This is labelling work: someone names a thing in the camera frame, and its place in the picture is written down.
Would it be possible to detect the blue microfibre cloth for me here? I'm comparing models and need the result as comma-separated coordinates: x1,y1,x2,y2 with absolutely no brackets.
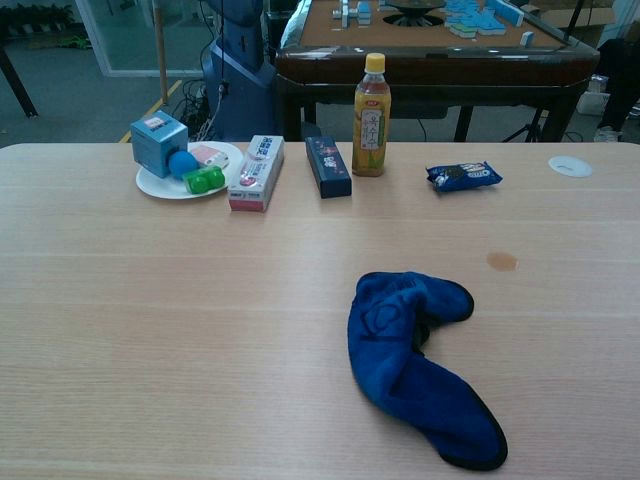
345,270,510,472

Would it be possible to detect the dark blue slim box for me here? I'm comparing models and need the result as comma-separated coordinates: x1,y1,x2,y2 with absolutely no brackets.
305,135,353,200

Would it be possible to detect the white red toothpaste box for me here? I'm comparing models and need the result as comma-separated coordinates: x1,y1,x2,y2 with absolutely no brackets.
227,134,286,214

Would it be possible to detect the yellow-capped tea bottle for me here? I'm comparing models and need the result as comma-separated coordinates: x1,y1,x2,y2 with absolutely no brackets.
351,52,391,178

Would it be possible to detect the green plastic toy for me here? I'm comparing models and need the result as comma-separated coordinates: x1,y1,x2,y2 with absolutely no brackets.
181,165,226,195

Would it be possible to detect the pink card pack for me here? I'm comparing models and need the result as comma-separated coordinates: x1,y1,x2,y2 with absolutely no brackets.
188,144,231,169

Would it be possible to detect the blue ball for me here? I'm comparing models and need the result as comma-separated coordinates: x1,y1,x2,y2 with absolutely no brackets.
168,150,198,180

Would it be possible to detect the blue Oreo cookie packet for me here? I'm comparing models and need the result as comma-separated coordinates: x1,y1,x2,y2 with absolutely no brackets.
425,160,504,195

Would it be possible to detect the white round plate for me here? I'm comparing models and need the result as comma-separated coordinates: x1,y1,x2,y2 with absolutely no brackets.
135,140,245,201

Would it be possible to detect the light blue cardboard box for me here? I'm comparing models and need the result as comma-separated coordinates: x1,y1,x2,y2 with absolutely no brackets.
129,111,190,179

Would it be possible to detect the dark wood mahjong table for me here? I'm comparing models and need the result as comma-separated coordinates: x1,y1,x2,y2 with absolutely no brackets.
275,0,601,143

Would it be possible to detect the black tripod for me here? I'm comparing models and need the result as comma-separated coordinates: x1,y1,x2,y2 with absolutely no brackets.
508,105,547,144

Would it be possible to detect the black mahjong table centre dome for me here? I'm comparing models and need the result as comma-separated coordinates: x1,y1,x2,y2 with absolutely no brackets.
383,0,447,26

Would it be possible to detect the wooden pole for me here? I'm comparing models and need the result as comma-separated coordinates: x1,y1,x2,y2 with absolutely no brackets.
153,0,169,107

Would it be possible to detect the white table grommet cap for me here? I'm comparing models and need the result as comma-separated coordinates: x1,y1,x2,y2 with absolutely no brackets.
547,155,594,178

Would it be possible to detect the heap of mahjong tiles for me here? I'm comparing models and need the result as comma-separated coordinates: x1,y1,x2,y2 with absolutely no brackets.
443,0,525,39

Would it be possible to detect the white sneaker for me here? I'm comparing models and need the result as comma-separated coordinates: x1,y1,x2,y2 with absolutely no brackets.
593,125,624,145

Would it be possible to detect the black trouser leg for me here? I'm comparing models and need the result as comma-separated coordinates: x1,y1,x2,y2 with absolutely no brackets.
594,38,640,132

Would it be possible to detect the black slanted table leg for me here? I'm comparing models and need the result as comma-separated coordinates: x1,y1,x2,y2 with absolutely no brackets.
0,47,39,119

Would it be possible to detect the tangle of black floor cables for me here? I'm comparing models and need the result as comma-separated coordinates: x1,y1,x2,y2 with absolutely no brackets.
169,79,217,142

